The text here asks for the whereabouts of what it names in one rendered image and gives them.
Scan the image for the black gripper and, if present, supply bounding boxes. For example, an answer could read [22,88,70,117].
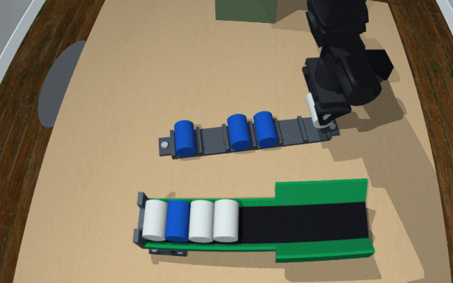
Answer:
[302,55,352,126]

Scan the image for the grey ribbed rack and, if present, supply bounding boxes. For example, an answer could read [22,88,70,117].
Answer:
[190,117,330,157]

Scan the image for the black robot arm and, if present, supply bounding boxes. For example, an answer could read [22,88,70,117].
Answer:
[305,0,394,106]

